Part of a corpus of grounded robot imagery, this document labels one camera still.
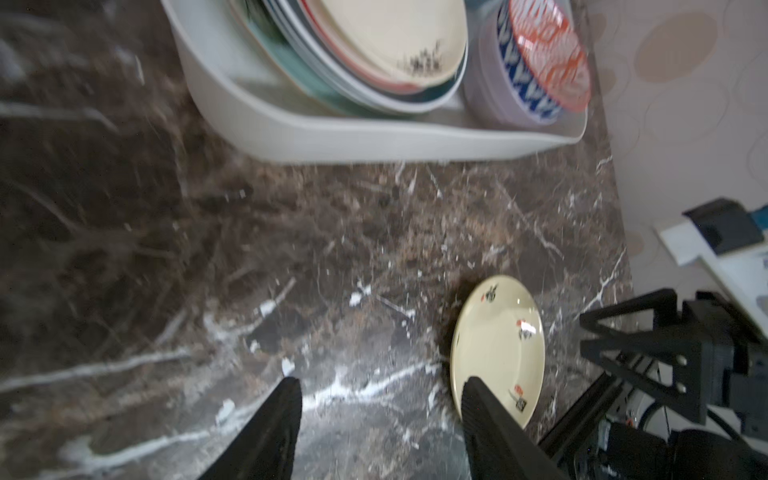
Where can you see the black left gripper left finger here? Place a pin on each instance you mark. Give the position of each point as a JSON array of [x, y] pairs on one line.
[[265, 447]]

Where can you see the green flower plate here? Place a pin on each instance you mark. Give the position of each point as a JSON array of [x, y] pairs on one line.
[[256, 22]]

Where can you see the purple bowl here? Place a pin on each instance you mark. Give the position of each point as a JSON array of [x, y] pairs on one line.
[[502, 94]]

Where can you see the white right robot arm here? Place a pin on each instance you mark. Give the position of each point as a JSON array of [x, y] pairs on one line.
[[730, 242]]

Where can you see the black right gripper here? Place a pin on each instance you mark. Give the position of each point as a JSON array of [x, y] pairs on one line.
[[718, 358]]

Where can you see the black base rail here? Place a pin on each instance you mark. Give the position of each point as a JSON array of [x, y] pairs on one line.
[[575, 441]]

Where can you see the cream plate red flowers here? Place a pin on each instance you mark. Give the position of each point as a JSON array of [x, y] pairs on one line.
[[499, 338]]

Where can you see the cream yellow small plate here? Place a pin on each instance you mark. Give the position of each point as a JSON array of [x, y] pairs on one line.
[[417, 42]]

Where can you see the white plastic bin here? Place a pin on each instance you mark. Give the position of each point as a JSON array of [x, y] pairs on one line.
[[252, 105]]

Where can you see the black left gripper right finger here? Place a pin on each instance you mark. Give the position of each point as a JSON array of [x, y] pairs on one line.
[[497, 447]]

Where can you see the red patterned bowl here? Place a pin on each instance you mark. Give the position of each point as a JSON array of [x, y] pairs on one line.
[[543, 57]]

